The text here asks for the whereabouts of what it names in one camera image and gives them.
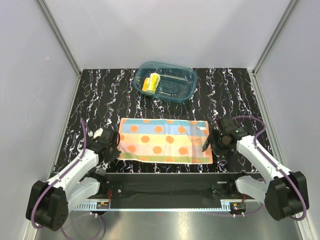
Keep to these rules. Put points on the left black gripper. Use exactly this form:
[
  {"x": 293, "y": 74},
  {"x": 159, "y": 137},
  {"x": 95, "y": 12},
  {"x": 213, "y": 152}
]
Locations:
[{"x": 115, "y": 154}]

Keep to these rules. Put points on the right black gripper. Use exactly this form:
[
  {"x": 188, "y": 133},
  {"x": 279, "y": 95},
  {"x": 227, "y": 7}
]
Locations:
[{"x": 216, "y": 134}]

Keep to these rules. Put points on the orange dotted towel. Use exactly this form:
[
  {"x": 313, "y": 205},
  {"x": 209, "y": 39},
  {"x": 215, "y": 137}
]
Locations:
[{"x": 161, "y": 141}]

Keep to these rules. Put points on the teal plastic basin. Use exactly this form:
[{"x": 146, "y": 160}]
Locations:
[{"x": 177, "y": 83}]

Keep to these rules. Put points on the yellow patterned towel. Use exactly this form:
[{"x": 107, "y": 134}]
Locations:
[{"x": 151, "y": 83}]

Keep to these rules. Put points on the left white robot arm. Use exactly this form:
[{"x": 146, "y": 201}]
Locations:
[{"x": 65, "y": 185}]

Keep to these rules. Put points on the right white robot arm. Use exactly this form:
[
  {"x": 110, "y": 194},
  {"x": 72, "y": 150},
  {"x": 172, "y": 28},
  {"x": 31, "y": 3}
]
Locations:
[{"x": 284, "y": 193}]

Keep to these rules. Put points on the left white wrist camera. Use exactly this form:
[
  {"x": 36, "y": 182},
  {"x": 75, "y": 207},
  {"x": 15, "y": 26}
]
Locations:
[{"x": 96, "y": 134}]

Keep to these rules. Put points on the aluminium front rail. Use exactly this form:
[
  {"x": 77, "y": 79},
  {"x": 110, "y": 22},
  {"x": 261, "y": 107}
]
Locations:
[{"x": 101, "y": 205}]

